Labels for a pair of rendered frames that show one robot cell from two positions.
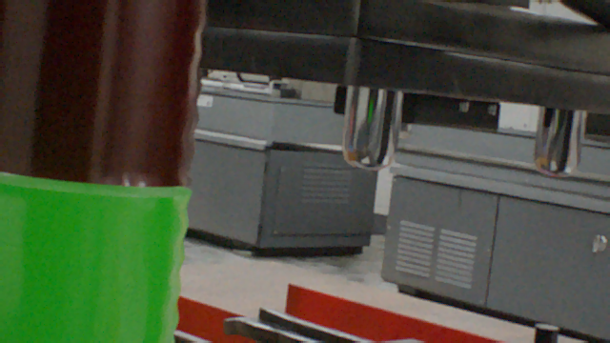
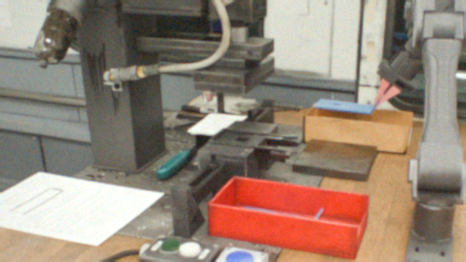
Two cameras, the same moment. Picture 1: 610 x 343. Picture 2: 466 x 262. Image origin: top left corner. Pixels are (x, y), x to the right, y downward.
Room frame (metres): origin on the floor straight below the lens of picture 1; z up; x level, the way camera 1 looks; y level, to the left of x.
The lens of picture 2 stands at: (1.48, -0.44, 1.37)
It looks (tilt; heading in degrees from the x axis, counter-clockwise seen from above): 23 degrees down; 153
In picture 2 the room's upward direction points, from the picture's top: 1 degrees clockwise
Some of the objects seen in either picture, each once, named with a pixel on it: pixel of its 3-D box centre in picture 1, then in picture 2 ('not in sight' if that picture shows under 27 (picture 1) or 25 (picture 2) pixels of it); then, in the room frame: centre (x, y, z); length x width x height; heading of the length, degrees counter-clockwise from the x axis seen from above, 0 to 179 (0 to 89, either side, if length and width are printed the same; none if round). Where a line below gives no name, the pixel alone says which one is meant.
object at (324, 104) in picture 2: not in sight; (348, 101); (0.41, 0.29, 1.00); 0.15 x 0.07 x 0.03; 46
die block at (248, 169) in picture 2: not in sight; (240, 157); (0.50, -0.03, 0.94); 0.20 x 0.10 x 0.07; 136
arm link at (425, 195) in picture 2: not in sight; (435, 181); (0.88, 0.15, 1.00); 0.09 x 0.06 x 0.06; 54
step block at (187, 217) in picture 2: not in sight; (188, 205); (0.67, -0.20, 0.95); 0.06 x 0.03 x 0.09; 136
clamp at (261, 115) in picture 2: not in sight; (256, 125); (0.35, 0.08, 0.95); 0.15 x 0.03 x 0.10; 136
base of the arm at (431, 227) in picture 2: not in sight; (433, 219); (0.89, 0.15, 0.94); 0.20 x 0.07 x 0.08; 136
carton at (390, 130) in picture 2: not in sight; (358, 128); (0.43, 0.32, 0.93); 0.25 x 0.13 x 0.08; 46
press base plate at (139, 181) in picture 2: not in sight; (211, 171); (0.42, -0.07, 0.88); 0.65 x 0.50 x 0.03; 136
